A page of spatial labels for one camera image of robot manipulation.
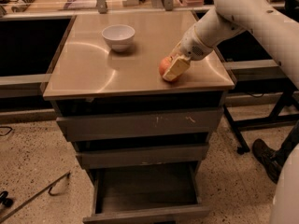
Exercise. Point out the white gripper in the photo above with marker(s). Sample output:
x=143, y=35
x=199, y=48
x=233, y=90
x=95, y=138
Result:
x=192, y=46

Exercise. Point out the red apple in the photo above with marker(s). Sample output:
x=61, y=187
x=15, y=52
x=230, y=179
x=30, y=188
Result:
x=164, y=64

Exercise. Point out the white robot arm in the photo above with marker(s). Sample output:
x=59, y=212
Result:
x=278, y=35

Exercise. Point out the top grey drawer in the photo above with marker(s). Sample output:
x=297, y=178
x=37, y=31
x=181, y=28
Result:
x=100, y=127

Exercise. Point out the grey drawer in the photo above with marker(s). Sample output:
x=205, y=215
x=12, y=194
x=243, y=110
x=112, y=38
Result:
x=149, y=194
x=141, y=156
x=100, y=127

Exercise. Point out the grey drawer cabinet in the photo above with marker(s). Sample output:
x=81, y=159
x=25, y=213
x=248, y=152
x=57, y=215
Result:
x=89, y=78

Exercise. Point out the middle grey drawer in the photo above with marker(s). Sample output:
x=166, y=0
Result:
x=141, y=156

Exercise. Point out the bottom grey drawer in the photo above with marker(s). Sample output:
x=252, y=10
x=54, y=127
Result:
x=149, y=194

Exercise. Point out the white bowl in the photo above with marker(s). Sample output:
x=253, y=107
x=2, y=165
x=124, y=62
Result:
x=119, y=37

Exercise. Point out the brown shoe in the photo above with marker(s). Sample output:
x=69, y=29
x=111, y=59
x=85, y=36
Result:
x=265, y=155

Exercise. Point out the jeans leg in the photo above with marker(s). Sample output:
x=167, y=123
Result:
x=291, y=141

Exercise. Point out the metal rod with hook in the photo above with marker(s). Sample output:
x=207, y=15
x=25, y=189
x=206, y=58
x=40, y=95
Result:
x=47, y=189

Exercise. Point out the black object on floor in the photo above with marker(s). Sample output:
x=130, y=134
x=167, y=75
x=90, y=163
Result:
x=4, y=200

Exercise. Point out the black table leg frame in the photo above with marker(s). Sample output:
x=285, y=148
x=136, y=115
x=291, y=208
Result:
x=263, y=86

